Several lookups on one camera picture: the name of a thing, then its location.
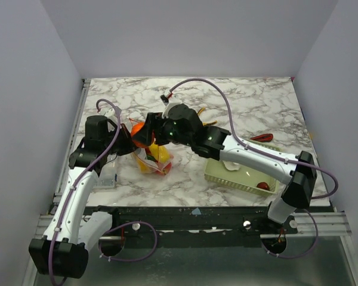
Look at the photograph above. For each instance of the clear zip bag orange zipper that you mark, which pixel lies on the clear zip bag orange zipper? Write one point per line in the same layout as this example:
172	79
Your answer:
144	153

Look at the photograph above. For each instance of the clear plastic box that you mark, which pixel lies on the clear plastic box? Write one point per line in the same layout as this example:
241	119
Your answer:
108	176

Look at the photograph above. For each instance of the yellow toy bell pepper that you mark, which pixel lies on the yellow toy bell pepper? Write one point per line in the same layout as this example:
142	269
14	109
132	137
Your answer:
146	166

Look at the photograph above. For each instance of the red toy apple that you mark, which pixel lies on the red toy apple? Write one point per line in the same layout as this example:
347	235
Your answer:
165	170

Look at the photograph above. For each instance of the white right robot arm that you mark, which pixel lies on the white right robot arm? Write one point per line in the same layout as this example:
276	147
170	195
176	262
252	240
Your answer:
296	172

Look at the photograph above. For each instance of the green perforated plastic basket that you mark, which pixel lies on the green perforated plastic basket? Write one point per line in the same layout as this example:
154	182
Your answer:
245	179

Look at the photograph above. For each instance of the red black tool behind basket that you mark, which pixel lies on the red black tool behind basket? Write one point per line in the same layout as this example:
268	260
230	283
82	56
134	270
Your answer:
267	137

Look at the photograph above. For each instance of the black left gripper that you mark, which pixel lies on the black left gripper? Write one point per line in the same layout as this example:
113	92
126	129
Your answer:
129	143

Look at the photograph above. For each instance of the orange toy fruit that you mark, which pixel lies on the orange toy fruit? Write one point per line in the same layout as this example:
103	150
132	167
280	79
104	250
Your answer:
138	135

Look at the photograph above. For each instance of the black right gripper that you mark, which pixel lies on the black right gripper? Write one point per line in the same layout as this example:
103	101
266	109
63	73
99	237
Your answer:
151	128

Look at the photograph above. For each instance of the yellow black needle-nose pliers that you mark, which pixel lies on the yellow black needle-nose pliers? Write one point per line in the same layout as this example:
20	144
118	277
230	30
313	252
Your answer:
206	118

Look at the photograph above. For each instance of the yellow toy mango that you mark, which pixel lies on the yellow toy mango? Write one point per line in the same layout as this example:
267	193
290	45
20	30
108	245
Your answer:
160	153

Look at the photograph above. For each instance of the white toy garlic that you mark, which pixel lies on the white toy garlic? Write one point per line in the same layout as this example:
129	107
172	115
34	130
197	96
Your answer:
231	166

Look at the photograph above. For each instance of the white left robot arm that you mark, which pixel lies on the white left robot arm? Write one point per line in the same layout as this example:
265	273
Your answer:
63	249

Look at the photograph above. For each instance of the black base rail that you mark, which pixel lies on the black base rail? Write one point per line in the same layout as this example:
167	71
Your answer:
190	227

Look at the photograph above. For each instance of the dark red toy fruit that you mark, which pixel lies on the dark red toy fruit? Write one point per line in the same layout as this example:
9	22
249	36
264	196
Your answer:
263	185

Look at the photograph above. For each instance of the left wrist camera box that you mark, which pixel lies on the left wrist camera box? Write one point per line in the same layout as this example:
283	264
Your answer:
111	113

